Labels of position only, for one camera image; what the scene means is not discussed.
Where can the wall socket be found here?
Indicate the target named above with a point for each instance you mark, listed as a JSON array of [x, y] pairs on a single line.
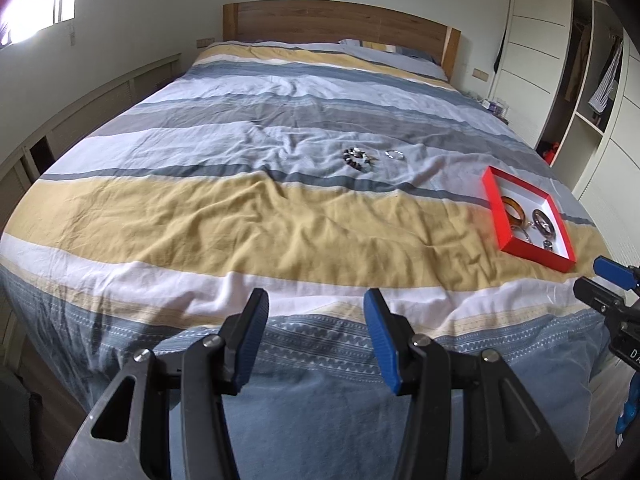
[[480, 74], [205, 42]]

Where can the cream wardrobe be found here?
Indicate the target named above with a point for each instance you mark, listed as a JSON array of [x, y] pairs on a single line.
[[535, 35]]

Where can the bright window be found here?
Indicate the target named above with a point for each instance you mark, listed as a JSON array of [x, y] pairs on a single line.
[[35, 5]]

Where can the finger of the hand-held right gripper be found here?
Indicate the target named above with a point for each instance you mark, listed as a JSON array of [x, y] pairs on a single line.
[[612, 270], [595, 292]]

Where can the amber resin bangle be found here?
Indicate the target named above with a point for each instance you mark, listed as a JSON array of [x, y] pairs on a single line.
[[514, 210]]

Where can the bedside clutter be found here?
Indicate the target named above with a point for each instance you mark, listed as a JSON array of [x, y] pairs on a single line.
[[495, 106]]

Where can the wooden headboard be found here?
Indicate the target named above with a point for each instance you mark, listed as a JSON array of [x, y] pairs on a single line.
[[325, 22]]

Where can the striped hanging shirt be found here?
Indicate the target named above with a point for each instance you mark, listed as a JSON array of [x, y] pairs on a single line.
[[602, 85]]

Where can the silver wristwatch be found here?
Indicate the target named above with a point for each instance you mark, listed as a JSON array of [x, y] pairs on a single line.
[[548, 245]]

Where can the striped duvet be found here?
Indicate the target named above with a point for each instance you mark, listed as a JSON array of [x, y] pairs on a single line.
[[200, 220]]

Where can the dark brown bangle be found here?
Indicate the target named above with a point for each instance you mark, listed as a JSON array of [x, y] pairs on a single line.
[[537, 219]]

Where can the cream window bench cabinet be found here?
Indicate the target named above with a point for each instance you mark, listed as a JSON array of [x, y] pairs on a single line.
[[75, 110]]

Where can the red item in wardrobe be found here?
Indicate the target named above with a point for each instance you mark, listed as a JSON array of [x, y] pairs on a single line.
[[549, 152]]

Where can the blue grey pillow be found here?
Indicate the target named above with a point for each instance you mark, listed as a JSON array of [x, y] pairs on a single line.
[[395, 57]]

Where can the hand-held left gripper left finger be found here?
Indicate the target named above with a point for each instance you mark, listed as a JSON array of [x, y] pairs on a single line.
[[247, 340]]

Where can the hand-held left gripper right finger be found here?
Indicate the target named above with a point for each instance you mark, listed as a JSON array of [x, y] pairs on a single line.
[[382, 340]]

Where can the red jewelry box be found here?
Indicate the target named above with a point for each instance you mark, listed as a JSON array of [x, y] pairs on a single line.
[[505, 250]]

